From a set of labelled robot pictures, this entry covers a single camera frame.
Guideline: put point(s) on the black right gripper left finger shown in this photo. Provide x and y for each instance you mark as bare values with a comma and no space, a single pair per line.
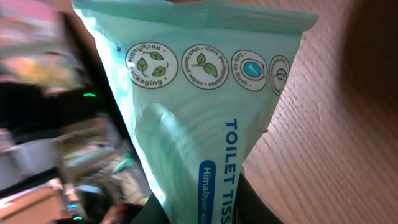
152,213

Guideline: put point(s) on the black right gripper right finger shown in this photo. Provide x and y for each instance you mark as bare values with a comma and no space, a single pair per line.
249,208

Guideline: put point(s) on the light blue wipes pack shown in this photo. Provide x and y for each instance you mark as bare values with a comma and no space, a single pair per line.
197,84

